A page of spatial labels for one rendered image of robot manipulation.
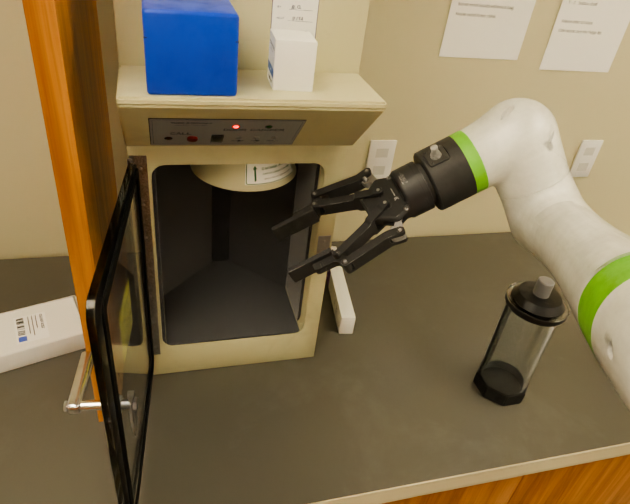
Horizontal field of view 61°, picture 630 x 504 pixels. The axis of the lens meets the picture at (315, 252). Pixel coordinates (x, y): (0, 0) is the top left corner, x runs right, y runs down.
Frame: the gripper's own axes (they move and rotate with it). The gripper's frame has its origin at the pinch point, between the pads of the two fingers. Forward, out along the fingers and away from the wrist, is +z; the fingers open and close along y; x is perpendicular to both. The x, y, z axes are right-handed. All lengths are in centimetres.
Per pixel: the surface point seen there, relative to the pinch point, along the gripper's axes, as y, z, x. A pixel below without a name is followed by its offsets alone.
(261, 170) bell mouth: -13.3, 0.5, -4.4
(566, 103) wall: -43, -72, 53
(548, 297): 11.7, -33.1, 29.4
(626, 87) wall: -43, -89, 57
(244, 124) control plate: -6.0, -2.0, -19.4
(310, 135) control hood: -7.2, -8.7, -11.7
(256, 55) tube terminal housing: -15.3, -7.1, -21.1
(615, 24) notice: -47, -87, 38
